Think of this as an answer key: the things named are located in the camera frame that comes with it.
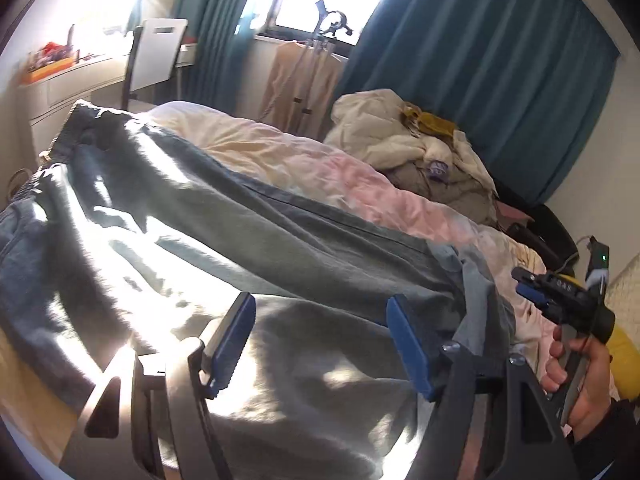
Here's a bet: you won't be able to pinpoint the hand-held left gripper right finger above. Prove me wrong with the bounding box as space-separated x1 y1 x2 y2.
386 294 576 480

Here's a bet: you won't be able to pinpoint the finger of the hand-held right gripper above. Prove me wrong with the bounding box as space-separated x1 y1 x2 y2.
511 266 547 286
515 283 551 313

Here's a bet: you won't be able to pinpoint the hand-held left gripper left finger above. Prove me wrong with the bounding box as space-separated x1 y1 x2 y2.
60 291 257 480

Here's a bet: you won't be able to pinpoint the blue denim jeans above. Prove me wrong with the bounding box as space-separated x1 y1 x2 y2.
0 100 516 480

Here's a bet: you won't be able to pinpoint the person's right forearm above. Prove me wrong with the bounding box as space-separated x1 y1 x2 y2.
570 397 640 480

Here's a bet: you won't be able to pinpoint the pile of crumpled clothes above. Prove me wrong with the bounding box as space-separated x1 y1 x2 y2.
324 89 498 196

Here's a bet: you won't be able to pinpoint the person's right hand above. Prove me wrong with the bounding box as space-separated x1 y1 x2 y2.
542 332 614 442

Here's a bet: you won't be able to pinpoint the black armchair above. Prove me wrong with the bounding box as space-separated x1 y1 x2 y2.
495 185 582 272

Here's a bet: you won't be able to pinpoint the white quilted headboard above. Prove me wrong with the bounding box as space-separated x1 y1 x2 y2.
606 254 640 332

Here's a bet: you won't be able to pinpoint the yellow plush pillow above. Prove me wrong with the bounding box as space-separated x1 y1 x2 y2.
602 326 640 402

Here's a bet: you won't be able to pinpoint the grey crumpled garment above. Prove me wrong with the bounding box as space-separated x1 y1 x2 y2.
385 160 497 227

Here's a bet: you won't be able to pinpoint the mustard yellow garment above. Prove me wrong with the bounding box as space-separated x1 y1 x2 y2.
400 102 457 137

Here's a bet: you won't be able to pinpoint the pastel pink bed blanket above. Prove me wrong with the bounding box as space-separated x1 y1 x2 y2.
145 101 566 361

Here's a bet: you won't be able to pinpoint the large teal curtain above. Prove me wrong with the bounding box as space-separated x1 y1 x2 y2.
332 0 621 206

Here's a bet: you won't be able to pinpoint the beige hanging garment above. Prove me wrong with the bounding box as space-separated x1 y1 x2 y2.
257 40 347 137

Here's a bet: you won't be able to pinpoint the white desk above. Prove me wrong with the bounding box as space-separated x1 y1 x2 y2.
20 40 197 161

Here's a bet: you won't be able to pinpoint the white chair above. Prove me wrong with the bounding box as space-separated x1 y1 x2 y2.
121 18 190 111

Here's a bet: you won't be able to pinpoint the narrow teal curtain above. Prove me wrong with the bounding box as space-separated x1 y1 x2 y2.
177 0 291 111

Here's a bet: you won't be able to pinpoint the orange tray with small things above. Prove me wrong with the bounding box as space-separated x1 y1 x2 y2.
22 41 81 84

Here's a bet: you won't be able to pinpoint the white charging cable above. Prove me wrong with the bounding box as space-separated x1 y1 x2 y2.
550 235 597 272

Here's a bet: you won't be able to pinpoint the tripod stand with ring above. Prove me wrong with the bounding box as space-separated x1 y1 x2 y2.
295 0 354 131

